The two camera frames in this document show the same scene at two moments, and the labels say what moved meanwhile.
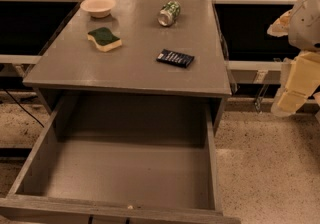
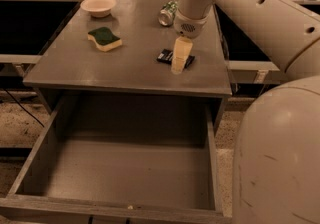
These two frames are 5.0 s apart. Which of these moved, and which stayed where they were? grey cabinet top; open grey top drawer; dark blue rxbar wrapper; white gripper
Moved: white gripper
Stayed: open grey top drawer; grey cabinet top; dark blue rxbar wrapper
